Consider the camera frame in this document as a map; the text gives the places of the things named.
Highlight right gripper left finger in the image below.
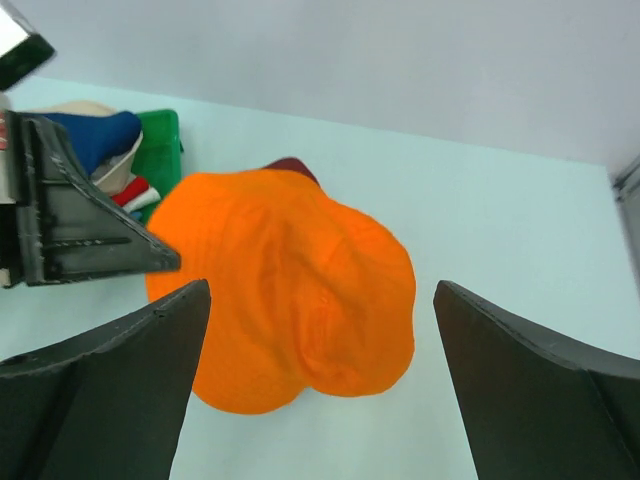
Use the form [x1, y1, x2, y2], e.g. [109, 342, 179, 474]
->
[1, 280, 211, 479]

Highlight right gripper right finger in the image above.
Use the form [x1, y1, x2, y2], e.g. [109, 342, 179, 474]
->
[433, 281, 639, 479]

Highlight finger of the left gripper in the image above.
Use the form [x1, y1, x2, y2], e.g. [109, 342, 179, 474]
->
[3, 110, 180, 288]

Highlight beige bucket hat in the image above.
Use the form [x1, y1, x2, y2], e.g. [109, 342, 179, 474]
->
[29, 100, 143, 195]

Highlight dark blue bucket hat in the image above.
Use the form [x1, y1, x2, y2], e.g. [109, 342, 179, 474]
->
[43, 111, 142, 175]

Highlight orange bucket hat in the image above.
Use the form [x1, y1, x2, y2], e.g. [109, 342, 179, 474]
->
[146, 169, 416, 415]

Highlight maroon bucket hat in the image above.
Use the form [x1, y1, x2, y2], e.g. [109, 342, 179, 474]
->
[263, 157, 320, 185]

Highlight red hat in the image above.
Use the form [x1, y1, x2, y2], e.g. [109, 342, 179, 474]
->
[111, 176, 161, 213]

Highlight green plastic tray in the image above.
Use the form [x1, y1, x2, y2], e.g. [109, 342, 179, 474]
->
[132, 109, 183, 197]

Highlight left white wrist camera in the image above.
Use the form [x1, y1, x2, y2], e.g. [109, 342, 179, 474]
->
[0, 4, 57, 92]

